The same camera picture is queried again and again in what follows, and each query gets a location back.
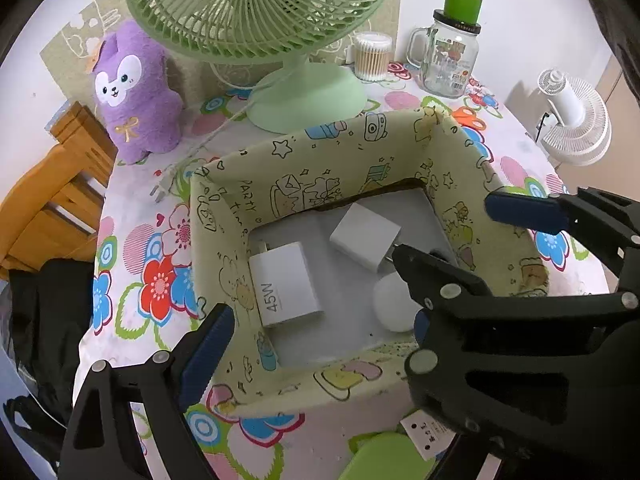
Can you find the yellow patterned storage box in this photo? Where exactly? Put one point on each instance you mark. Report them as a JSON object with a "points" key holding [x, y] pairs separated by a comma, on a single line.
{"points": [[291, 174]]}

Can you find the purple plush bunny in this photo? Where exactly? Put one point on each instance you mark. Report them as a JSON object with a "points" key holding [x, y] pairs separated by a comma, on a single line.
{"points": [[130, 83]]}

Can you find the black clothing pile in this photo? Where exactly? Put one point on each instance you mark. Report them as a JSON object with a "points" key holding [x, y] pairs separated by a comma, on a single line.
{"points": [[50, 312]]}

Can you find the cotton swab container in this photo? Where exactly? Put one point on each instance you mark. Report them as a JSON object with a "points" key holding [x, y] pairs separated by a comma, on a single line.
{"points": [[371, 52]]}

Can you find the green cup on jar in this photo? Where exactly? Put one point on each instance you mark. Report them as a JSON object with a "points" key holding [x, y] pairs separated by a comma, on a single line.
{"points": [[465, 11]]}

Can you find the glass mason jar mug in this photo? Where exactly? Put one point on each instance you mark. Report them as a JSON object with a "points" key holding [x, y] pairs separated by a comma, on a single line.
{"points": [[445, 54]]}

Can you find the wooden chair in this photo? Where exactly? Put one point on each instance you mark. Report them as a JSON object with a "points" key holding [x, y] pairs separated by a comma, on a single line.
{"points": [[52, 211]]}

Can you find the green desk fan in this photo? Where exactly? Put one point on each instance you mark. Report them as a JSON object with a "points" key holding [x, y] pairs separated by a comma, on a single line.
{"points": [[301, 93]]}

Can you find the white floor fan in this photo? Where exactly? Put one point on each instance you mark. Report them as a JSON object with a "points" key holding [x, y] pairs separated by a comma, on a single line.
{"points": [[581, 131]]}

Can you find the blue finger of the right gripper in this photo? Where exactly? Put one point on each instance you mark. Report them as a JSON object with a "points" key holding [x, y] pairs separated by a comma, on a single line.
{"points": [[426, 274], [527, 212]]}

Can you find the orange handled scissors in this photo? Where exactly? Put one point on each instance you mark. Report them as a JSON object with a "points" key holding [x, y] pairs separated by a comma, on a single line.
{"points": [[466, 117]]}

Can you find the green rounded lid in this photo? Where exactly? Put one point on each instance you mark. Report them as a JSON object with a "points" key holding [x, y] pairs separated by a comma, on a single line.
{"points": [[385, 456]]}

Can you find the white cube charger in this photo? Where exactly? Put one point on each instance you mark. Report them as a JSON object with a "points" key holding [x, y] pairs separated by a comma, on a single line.
{"points": [[364, 236]]}

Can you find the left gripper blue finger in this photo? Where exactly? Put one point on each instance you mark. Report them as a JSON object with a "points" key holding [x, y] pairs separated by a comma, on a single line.
{"points": [[199, 353]]}

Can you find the white round oval case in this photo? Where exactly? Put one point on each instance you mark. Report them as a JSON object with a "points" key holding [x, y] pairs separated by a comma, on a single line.
{"points": [[392, 304]]}

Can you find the white 45W charger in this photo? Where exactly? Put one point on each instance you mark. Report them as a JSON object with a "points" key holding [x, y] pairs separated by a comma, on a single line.
{"points": [[282, 285]]}

